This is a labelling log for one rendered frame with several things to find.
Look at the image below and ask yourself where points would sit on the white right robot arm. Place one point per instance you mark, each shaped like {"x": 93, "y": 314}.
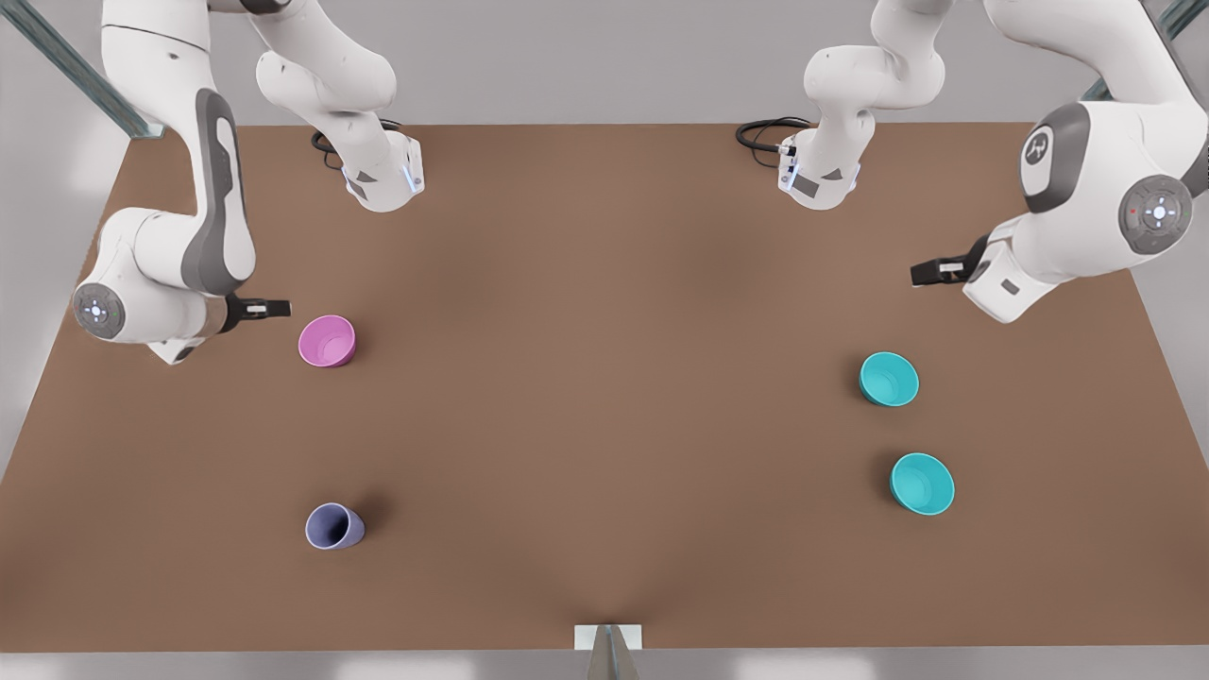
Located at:
{"x": 170, "y": 246}

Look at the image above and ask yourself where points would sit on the pink bowl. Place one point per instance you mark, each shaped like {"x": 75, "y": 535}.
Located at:
{"x": 327, "y": 341}

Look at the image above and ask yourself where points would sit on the lavender blue cup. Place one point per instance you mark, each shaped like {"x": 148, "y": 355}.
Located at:
{"x": 332, "y": 526}

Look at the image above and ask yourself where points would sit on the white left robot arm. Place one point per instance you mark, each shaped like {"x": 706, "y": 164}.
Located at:
{"x": 1105, "y": 208}

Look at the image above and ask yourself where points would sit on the teal blue bowl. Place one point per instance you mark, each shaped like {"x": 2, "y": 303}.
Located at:
{"x": 922, "y": 484}
{"x": 889, "y": 379}

